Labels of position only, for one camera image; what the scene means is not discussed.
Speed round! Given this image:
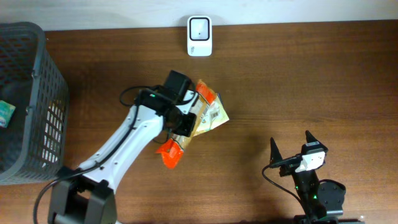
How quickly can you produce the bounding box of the white barcode scanner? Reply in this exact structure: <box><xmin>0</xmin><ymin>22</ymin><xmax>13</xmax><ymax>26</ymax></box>
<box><xmin>187</xmin><ymin>16</ymin><xmax>213</xmax><ymax>57</ymax></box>

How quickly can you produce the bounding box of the dark grey plastic basket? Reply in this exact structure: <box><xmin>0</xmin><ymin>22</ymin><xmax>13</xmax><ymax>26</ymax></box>
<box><xmin>1</xmin><ymin>22</ymin><xmax>70</xmax><ymax>185</ymax></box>

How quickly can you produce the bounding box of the yellow white snack bag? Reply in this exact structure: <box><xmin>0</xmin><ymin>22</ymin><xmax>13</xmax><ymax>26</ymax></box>
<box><xmin>194</xmin><ymin>93</ymin><xmax>229</xmax><ymax>136</ymax></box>

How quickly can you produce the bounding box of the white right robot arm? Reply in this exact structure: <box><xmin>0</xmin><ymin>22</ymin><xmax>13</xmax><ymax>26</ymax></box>
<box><xmin>261</xmin><ymin>130</ymin><xmax>362</xmax><ymax>224</ymax></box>

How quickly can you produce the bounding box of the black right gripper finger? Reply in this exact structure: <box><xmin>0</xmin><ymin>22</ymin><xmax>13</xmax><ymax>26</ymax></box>
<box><xmin>270</xmin><ymin>138</ymin><xmax>282</xmax><ymax>164</ymax></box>
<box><xmin>305</xmin><ymin>130</ymin><xmax>322</xmax><ymax>146</ymax></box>

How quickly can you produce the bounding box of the orange red noodle packet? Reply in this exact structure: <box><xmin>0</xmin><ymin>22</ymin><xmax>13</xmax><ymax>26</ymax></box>
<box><xmin>156</xmin><ymin>80</ymin><xmax>216</xmax><ymax>169</ymax></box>

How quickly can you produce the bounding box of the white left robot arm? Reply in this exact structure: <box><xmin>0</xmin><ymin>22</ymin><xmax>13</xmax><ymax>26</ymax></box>
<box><xmin>47</xmin><ymin>70</ymin><xmax>198</xmax><ymax>223</ymax></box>

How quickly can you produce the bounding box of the green tissue pack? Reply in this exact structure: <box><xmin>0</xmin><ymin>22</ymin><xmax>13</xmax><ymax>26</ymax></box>
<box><xmin>0</xmin><ymin>100</ymin><xmax>16</xmax><ymax>128</ymax></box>

